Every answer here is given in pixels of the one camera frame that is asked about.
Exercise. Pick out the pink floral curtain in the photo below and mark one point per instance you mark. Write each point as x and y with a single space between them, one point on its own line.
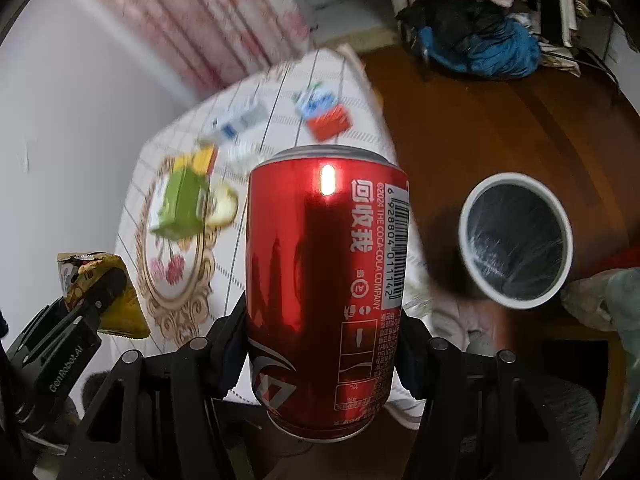
210 44

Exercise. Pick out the red cola can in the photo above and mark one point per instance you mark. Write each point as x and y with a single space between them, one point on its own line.
326 255

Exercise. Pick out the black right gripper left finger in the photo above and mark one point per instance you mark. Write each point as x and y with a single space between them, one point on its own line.
154 416

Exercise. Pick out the white blue carton box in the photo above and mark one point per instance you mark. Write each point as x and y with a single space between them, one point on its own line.
229 126

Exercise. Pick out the yellow red small box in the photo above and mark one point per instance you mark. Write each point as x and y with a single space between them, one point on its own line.
202 161

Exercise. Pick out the green white medicine box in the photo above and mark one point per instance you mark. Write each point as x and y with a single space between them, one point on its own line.
178 205

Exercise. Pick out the blue red milk carton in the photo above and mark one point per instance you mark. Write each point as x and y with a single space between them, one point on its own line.
322 112

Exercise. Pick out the white round trash bin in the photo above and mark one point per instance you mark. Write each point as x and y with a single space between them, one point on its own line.
515 240

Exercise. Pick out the yellow snack wrapper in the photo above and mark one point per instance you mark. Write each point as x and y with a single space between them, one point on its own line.
102 281

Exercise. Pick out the white patterned tablecloth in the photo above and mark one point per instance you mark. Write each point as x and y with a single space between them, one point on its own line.
185 286

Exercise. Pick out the yellow fruit peel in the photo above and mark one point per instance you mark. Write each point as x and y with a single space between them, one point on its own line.
223 206

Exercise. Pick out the crumpled white paper leaflet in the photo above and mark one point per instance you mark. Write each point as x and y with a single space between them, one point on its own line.
243 157

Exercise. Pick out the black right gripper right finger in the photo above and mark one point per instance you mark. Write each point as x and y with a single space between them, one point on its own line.
481 419

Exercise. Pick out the grey cloth on floor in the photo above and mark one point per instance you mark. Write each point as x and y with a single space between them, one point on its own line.
607 301

